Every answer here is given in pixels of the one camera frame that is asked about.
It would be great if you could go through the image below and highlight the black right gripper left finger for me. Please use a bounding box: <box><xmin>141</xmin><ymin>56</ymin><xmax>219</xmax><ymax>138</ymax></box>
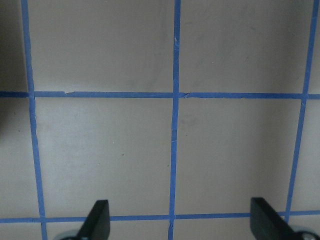
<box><xmin>57</xmin><ymin>199</ymin><xmax>111</xmax><ymax>240</ymax></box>

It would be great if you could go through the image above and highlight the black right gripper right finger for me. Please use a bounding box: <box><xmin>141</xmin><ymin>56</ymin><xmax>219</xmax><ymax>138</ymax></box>
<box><xmin>250</xmin><ymin>196</ymin><xmax>320</xmax><ymax>240</ymax></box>

